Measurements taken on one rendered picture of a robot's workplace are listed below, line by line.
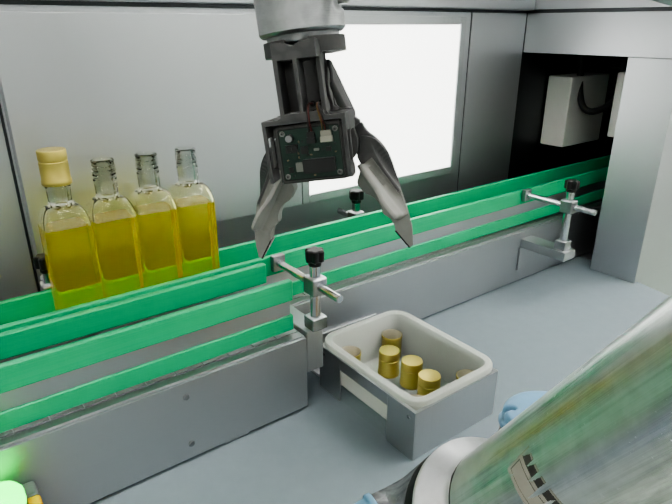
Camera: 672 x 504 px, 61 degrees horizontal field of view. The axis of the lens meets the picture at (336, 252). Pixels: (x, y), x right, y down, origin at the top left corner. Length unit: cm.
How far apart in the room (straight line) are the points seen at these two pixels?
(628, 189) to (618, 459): 119
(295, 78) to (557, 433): 32
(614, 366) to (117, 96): 79
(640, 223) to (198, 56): 100
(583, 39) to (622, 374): 125
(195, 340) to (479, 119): 94
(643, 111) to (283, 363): 95
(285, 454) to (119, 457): 22
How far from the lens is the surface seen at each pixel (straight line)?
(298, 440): 86
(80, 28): 91
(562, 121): 164
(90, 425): 76
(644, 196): 143
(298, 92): 48
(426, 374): 89
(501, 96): 152
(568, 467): 30
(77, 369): 74
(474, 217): 122
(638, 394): 26
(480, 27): 143
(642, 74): 141
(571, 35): 149
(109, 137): 93
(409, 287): 110
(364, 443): 86
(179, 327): 76
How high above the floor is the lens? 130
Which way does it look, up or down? 22 degrees down
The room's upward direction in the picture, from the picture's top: straight up
